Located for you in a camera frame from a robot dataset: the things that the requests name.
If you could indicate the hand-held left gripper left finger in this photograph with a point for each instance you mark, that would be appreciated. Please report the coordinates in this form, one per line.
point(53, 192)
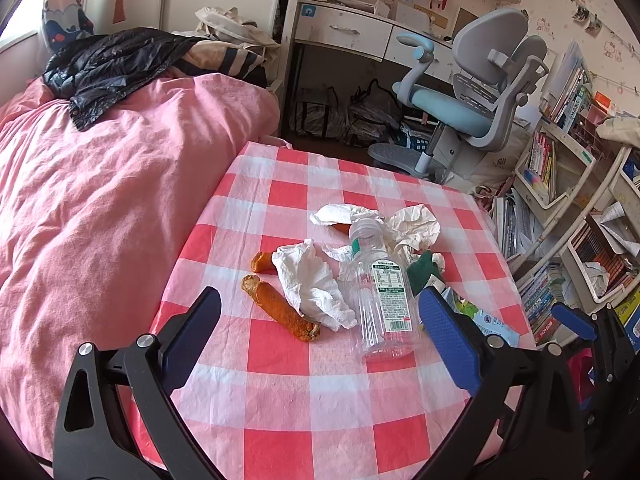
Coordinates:
point(192, 340)

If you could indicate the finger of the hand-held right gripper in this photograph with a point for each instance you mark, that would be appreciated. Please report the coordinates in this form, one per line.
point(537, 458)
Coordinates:
point(575, 321)

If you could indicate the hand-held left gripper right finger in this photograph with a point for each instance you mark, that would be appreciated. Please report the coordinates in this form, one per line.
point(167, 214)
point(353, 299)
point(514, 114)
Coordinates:
point(450, 340)

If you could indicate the green plush cloth white label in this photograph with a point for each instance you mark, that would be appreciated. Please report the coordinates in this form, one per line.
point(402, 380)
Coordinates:
point(422, 272)

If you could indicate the clear plastic bottle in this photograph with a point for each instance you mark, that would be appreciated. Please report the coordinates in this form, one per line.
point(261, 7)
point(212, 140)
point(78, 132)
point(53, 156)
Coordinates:
point(377, 305)

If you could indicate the stack of books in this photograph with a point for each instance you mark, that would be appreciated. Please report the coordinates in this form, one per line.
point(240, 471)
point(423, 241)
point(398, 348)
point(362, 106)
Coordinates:
point(542, 300)

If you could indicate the blue white wrapper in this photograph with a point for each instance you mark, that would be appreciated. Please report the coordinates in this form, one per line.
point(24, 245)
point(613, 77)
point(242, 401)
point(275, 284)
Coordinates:
point(487, 322)

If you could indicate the white shelf unit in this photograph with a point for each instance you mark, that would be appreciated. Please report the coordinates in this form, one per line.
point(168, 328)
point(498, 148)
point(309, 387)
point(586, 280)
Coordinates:
point(600, 240)

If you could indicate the long orange food scrap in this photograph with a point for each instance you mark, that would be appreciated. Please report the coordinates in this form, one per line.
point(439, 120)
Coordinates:
point(280, 307)

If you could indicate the short orange food scrap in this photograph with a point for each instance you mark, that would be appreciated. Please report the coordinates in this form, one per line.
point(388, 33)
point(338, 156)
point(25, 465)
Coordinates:
point(262, 262)

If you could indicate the leaning white folders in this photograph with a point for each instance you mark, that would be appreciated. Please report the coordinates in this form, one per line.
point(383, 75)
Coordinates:
point(510, 225)

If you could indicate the stiff crumpled white paper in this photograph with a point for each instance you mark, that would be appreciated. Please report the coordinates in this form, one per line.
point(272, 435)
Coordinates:
point(415, 227)

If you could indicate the soft white tissue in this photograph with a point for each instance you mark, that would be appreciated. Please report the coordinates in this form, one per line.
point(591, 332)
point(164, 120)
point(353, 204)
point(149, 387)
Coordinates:
point(307, 285)

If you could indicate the red white checked tablecloth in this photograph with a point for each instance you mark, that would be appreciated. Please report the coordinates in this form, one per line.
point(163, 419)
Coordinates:
point(310, 400)

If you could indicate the white book cart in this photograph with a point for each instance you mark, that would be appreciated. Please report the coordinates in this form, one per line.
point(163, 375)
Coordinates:
point(545, 170)

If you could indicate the pink duvet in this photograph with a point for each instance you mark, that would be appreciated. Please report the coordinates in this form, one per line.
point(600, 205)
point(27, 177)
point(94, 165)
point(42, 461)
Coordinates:
point(110, 200)

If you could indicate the flat crumpled white tissue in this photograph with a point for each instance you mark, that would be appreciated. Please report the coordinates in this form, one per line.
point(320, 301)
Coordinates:
point(335, 214)

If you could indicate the row of upright books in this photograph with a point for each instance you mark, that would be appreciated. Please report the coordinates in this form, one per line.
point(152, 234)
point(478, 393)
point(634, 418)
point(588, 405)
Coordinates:
point(570, 90)

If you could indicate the dark crinkled plastic bag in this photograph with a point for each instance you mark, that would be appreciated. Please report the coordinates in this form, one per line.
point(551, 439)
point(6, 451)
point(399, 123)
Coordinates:
point(372, 115)

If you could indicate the grey blue desk chair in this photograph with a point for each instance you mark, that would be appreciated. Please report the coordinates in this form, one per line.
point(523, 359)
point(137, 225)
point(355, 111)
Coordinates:
point(480, 85)

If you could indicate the black puffer jacket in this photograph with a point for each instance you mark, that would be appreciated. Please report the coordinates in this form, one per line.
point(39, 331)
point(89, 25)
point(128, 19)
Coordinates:
point(115, 67)

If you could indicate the beige dark-striped cloth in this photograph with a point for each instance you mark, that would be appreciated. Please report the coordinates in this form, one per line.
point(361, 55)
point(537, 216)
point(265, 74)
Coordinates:
point(225, 57)

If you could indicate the beige canvas bag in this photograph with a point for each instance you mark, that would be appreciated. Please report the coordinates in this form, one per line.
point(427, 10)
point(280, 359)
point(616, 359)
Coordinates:
point(235, 22)

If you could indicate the white desk with drawers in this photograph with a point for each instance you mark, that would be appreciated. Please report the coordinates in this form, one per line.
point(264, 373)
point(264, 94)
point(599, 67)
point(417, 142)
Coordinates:
point(345, 30)

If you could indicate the blue printed cushion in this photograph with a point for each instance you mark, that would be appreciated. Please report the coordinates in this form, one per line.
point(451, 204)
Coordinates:
point(67, 22)

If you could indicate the window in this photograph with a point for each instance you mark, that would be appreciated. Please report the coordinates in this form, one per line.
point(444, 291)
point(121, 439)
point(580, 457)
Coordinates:
point(27, 10)

